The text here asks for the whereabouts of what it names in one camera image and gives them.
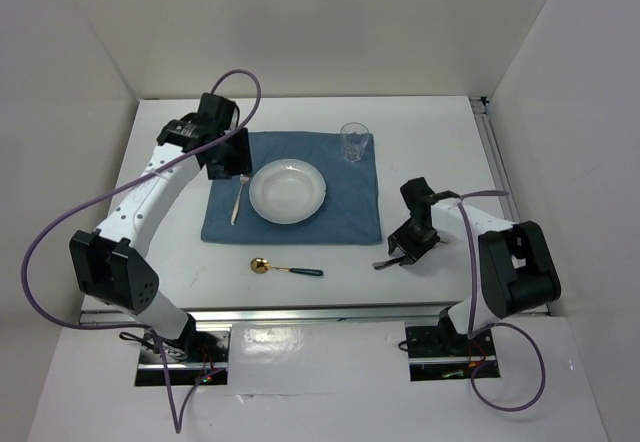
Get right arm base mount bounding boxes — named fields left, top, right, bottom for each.
left=397, top=326, right=501, bottom=382

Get silver table knife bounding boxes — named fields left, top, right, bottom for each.
left=372, top=257, right=405, bottom=270

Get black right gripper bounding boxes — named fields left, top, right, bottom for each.
left=387, top=217, right=441, bottom=266

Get clear glass plate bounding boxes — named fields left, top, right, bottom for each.
left=249, top=159, right=327, bottom=225

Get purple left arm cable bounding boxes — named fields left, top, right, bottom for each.
left=20, top=69, right=264, bottom=434

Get silver fork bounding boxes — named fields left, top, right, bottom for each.
left=230, top=174, right=251, bottom=226

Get aluminium rail frame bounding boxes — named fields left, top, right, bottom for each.
left=469, top=95, right=551, bottom=317

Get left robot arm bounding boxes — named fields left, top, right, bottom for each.
left=69, top=119, right=251, bottom=361

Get clear plastic cup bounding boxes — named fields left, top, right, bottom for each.
left=340, top=122, right=371, bottom=162

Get blue cloth napkin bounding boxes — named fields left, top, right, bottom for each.
left=201, top=131, right=382, bottom=245

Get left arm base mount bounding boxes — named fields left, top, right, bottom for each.
left=132, top=327, right=231, bottom=387

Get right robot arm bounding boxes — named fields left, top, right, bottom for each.
left=373, top=177, right=561, bottom=354

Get gold spoon with dark handle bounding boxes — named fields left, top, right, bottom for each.
left=250, top=258, right=324, bottom=277

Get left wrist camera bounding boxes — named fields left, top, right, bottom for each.
left=197, top=93, right=240, bottom=128

